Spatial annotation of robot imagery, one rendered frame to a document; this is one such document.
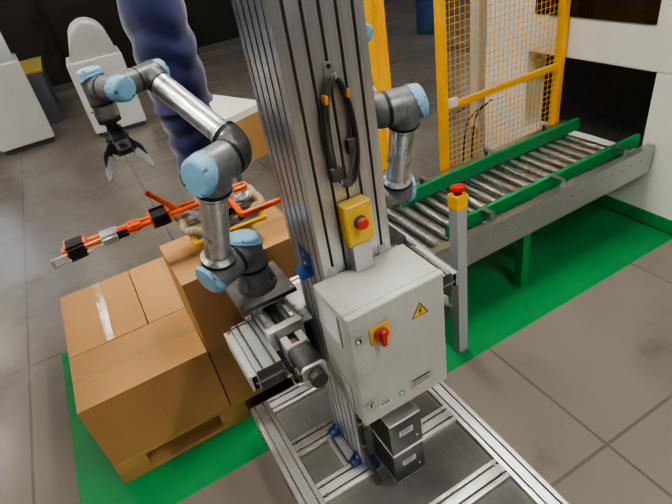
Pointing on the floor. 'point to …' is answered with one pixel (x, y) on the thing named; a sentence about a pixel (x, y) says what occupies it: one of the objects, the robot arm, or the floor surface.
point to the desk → (42, 88)
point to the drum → (425, 16)
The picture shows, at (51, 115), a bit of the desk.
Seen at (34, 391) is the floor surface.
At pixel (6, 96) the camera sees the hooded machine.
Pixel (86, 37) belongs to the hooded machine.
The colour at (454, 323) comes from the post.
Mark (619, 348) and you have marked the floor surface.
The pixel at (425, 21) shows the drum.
